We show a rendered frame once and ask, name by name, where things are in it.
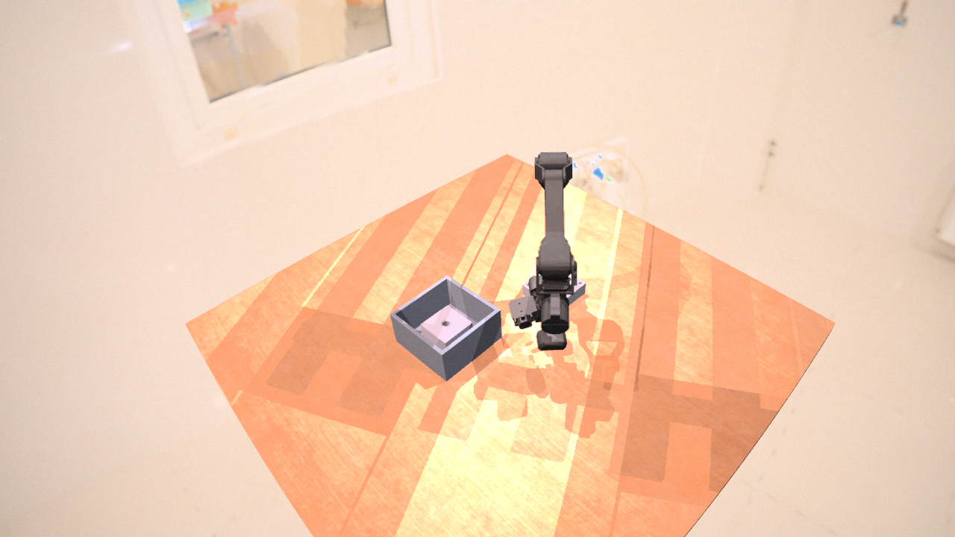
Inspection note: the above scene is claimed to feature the white square plate with hole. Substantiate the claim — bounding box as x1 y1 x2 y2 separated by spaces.
421 306 473 350

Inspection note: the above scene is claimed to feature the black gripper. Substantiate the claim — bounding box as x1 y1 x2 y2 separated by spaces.
528 275 567 351

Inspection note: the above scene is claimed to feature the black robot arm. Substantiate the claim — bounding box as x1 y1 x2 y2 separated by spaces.
509 151 577 334

